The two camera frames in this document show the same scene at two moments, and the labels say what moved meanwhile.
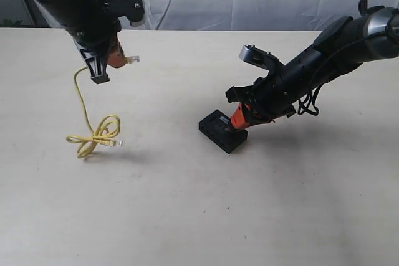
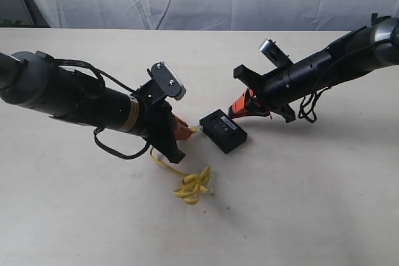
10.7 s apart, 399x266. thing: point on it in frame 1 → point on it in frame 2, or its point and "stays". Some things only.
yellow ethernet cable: (107, 128) → (193, 182)
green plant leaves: (7, 23) stays
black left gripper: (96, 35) → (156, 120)
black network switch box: (217, 127) stays
